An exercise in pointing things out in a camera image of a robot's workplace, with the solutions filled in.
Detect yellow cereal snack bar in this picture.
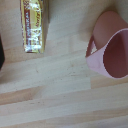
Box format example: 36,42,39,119
19,0,50,54

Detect pink plastic mug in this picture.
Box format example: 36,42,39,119
85,10,128,79

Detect dark object at edge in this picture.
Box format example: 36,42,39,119
0,33,6,72

